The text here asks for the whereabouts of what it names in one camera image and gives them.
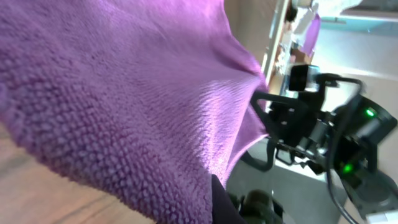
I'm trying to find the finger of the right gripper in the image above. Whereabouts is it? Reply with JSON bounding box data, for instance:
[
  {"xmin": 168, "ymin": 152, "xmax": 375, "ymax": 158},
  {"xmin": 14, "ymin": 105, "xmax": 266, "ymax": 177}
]
[
  {"xmin": 250, "ymin": 91, "xmax": 308, "ymax": 137},
  {"xmin": 240, "ymin": 138, "xmax": 277, "ymax": 172}
]

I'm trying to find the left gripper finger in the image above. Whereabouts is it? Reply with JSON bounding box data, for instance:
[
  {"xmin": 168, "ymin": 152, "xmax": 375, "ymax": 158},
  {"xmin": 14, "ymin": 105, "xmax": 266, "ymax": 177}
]
[{"xmin": 211, "ymin": 175, "xmax": 246, "ymax": 224}]

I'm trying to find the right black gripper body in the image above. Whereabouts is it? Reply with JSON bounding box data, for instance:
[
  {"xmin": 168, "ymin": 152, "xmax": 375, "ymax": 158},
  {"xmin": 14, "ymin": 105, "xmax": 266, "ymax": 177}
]
[{"xmin": 275, "ymin": 91, "xmax": 328, "ymax": 174}]

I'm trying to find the purple microfiber cloth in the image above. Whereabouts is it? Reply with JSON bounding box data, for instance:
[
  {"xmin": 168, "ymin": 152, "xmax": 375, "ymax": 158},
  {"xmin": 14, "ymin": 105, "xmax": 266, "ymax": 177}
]
[{"xmin": 1, "ymin": 1, "xmax": 266, "ymax": 223}]

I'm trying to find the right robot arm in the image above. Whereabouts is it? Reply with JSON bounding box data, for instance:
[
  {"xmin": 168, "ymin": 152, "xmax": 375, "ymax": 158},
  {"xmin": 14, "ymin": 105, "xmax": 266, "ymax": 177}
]
[{"xmin": 242, "ymin": 91, "xmax": 397, "ymax": 220}]

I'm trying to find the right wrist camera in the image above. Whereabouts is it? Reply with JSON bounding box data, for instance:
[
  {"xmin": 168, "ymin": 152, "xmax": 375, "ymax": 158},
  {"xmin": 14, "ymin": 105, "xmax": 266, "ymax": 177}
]
[{"xmin": 289, "ymin": 64, "xmax": 320, "ymax": 91}]

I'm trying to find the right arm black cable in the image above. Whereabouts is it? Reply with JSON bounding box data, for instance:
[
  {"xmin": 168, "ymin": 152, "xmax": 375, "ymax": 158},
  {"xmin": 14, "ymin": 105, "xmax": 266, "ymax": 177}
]
[{"xmin": 315, "ymin": 73, "xmax": 364, "ymax": 224}]

